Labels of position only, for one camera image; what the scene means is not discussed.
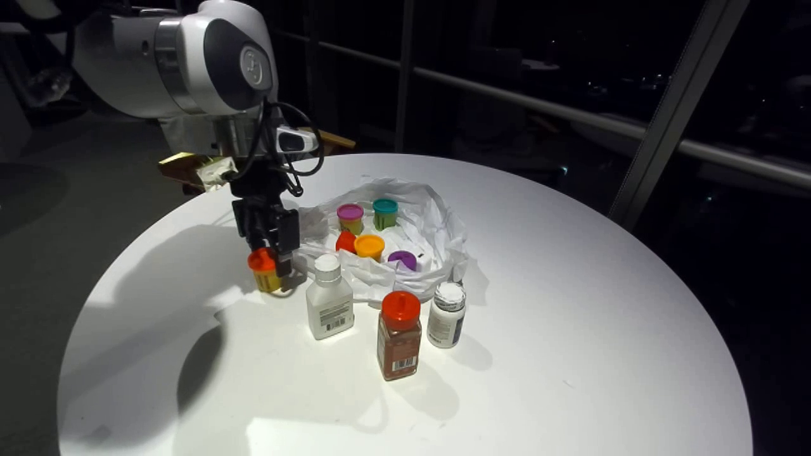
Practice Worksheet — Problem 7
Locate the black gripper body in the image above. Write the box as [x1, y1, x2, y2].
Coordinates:
[229, 159, 300, 217]

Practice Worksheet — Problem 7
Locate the orange-lid yellow dough tub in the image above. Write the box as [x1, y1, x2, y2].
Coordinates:
[247, 245, 293, 299]

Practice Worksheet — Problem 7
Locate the pink-lid dough tub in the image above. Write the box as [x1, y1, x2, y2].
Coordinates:
[336, 202, 367, 239]

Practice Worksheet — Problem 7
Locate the square white bottle white cap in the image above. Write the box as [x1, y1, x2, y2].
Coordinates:
[305, 254, 357, 344]

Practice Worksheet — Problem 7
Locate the red-lid spice bottle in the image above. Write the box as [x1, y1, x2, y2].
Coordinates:
[376, 288, 423, 385]

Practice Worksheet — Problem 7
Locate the round white pill bottle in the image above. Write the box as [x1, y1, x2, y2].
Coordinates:
[427, 278, 470, 351]

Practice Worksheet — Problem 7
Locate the yellow-lid dough tub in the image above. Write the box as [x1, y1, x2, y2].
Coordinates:
[352, 232, 389, 261]

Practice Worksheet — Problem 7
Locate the teal-lid dough tub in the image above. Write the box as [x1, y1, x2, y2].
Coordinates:
[371, 194, 402, 232]

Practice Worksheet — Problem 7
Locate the purple lid container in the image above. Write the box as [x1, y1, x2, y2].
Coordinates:
[386, 247, 421, 274]

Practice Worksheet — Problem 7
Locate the translucent white plastic bag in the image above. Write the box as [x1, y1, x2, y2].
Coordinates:
[289, 174, 471, 309]

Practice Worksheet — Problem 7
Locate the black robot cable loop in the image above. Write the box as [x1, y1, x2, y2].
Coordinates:
[248, 98, 329, 202]

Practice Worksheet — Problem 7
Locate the thin dark window post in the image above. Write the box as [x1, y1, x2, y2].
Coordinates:
[394, 0, 423, 151]

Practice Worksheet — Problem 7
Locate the grey horizontal window rail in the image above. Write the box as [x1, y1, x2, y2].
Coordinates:
[277, 26, 811, 192]

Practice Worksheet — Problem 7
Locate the grey window frame post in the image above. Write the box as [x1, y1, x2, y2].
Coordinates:
[607, 0, 754, 227]

